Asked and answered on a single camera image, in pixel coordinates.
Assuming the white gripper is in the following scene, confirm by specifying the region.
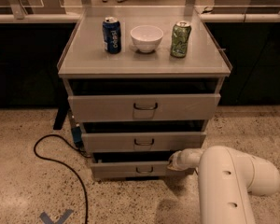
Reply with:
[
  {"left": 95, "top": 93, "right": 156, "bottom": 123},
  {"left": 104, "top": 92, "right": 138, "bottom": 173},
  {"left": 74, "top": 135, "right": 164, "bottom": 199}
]
[{"left": 167, "top": 148, "right": 204, "bottom": 171}]

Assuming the grey bottom drawer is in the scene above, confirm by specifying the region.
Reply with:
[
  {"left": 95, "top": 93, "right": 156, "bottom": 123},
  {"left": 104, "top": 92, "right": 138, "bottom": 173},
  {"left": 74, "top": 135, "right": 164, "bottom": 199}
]
[{"left": 91, "top": 161, "right": 194, "bottom": 179}]

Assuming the grey drawer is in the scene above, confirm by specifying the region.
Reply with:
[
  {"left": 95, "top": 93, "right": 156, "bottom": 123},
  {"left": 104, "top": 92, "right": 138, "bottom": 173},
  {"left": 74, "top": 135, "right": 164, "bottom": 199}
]
[
  {"left": 82, "top": 132, "right": 206, "bottom": 153},
  {"left": 68, "top": 94, "right": 220, "bottom": 122},
  {"left": 91, "top": 161, "right": 194, "bottom": 179}
]

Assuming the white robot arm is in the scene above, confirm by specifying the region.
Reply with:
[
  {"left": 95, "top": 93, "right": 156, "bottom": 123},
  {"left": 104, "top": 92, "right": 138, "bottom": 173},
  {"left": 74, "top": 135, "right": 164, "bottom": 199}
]
[{"left": 168, "top": 146, "right": 280, "bottom": 224}]

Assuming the grey middle drawer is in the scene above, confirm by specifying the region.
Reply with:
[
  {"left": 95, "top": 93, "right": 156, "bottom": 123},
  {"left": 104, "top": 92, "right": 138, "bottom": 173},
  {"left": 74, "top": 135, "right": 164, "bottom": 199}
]
[{"left": 82, "top": 132, "right": 206, "bottom": 153}]

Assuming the grey drawer cabinet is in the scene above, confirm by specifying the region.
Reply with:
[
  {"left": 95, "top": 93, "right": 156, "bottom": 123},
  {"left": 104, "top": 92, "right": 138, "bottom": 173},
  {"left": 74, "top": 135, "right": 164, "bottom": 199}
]
[{"left": 59, "top": 6, "right": 231, "bottom": 167}]

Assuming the grey top drawer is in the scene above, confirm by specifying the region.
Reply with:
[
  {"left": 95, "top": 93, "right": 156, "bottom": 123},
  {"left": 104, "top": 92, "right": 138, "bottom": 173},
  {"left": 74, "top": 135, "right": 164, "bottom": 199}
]
[{"left": 68, "top": 94, "right": 220, "bottom": 122}]

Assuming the blue power adapter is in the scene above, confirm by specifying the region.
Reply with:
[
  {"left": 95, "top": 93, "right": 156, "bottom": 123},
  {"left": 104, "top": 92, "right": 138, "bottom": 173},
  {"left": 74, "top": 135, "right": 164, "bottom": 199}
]
[{"left": 71, "top": 126, "right": 83, "bottom": 148}]

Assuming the white ceramic bowl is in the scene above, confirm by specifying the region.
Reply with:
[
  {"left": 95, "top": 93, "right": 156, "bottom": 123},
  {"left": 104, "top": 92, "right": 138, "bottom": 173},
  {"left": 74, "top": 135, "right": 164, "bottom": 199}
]
[{"left": 130, "top": 25, "right": 163, "bottom": 53}]

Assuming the green soda can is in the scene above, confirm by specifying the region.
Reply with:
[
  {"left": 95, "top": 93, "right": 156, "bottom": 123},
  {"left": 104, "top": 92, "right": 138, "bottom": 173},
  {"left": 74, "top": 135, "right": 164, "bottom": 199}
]
[{"left": 170, "top": 21, "right": 191, "bottom": 58}]

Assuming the black table leg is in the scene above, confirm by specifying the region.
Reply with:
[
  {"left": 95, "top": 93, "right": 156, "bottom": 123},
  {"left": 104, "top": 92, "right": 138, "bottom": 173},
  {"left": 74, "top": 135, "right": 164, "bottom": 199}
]
[{"left": 53, "top": 105, "right": 69, "bottom": 130}]

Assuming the blue Pepsi can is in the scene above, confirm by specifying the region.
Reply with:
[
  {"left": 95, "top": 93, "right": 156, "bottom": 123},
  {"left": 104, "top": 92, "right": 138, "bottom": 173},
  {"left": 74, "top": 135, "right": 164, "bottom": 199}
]
[{"left": 102, "top": 17, "right": 121, "bottom": 54}]

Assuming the black cable left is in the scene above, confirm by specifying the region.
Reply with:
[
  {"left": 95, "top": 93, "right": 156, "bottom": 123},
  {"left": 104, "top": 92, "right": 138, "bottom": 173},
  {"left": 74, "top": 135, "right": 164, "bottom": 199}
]
[{"left": 33, "top": 133, "right": 91, "bottom": 224}]

